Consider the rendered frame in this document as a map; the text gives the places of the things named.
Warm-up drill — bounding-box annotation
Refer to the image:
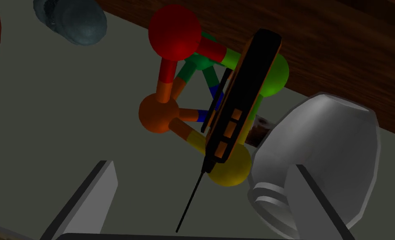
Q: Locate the multicoloured ball and stick toy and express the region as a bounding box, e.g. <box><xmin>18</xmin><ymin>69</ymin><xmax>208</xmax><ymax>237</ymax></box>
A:
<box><xmin>138</xmin><ymin>5</ymin><xmax>290</xmax><ymax>187</ymax></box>

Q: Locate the blue-grey lumpy object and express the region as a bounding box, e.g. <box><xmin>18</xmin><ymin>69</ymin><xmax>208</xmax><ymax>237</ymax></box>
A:
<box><xmin>32</xmin><ymin>0</ymin><xmax>108</xmax><ymax>46</ymax></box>

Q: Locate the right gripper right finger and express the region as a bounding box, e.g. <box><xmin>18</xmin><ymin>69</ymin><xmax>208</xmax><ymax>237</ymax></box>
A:
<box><xmin>284</xmin><ymin>164</ymin><xmax>357</xmax><ymax>240</ymax></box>

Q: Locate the brown small block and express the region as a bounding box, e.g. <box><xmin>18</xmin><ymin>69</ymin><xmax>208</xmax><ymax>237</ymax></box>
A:
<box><xmin>244</xmin><ymin>115</ymin><xmax>277</xmax><ymax>148</ymax></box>

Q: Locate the black and orange probe thermometer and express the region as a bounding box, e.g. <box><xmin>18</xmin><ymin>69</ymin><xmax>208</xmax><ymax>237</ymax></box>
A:
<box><xmin>175</xmin><ymin>28</ymin><xmax>283</xmax><ymax>234</ymax></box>

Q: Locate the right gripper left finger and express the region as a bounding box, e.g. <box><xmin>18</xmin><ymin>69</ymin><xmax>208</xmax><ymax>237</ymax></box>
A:
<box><xmin>39</xmin><ymin>160</ymin><xmax>119</xmax><ymax>240</ymax></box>

